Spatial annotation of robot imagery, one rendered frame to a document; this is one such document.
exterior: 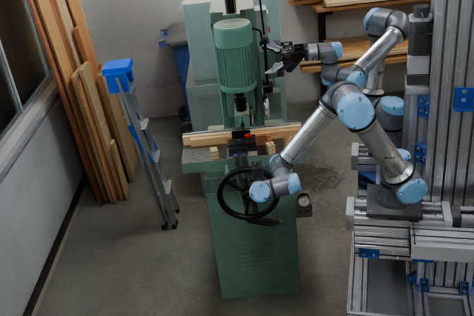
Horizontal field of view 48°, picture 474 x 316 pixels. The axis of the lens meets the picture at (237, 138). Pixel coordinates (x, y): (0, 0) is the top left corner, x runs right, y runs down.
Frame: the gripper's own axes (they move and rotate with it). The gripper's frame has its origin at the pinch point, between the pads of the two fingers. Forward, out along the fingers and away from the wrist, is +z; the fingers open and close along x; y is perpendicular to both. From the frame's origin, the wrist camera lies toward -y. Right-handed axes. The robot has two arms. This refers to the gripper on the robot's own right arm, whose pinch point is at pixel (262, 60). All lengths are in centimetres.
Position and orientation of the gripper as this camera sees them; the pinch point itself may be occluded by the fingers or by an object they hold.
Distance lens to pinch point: 241.1
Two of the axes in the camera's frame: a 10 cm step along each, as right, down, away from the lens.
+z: -9.9, 1.0, 0.4
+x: 0.7, 8.9, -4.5
